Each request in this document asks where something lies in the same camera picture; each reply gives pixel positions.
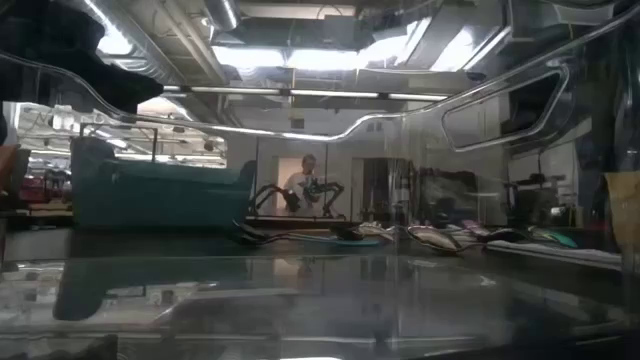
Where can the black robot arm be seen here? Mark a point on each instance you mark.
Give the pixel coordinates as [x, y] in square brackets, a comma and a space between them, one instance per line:
[330, 195]
[267, 197]

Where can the silver ventilation duct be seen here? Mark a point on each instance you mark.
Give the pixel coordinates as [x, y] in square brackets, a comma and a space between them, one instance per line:
[222, 12]

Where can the iridescent rainbow spoon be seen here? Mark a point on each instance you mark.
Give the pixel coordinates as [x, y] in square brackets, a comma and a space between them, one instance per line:
[500, 235]

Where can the clear plastic bin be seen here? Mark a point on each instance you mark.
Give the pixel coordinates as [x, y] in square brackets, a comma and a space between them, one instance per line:
[320, 300]

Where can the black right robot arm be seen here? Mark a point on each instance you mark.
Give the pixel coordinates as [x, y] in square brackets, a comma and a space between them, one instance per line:
[627, 100]

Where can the teal plastic bin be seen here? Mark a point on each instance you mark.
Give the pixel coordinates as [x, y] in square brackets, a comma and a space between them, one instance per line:
[160, 195]

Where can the yellow plastic bin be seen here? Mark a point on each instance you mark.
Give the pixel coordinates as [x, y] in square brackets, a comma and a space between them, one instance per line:
[625, 215]

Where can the long ceiling light strip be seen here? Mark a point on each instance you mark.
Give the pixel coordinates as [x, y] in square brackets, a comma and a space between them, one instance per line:
[240, 91]

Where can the person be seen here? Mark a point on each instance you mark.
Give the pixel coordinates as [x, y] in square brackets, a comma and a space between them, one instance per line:
[300, 187]

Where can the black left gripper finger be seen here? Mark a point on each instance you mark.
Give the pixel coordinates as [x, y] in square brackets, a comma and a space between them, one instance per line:
[115, 87]

